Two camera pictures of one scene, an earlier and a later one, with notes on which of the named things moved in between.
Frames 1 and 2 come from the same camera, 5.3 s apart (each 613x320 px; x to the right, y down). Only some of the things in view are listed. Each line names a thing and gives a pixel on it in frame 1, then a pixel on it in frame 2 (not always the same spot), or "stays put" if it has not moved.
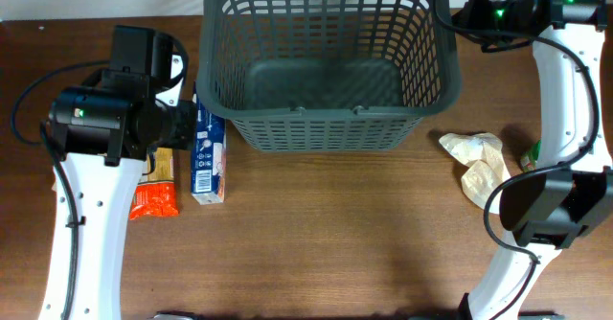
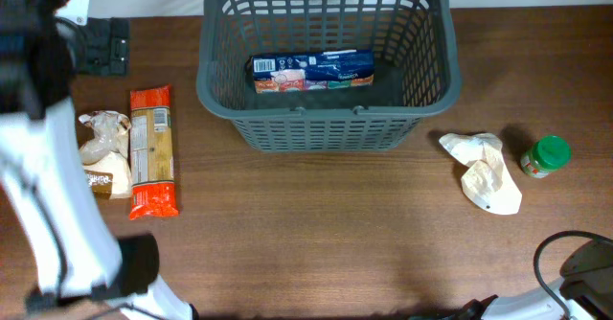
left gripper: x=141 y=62 to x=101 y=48
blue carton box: x=208 y=153 to x=312 y=71
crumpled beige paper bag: x=487 y=168 stays put
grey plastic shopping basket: x=326 y=64 stays put
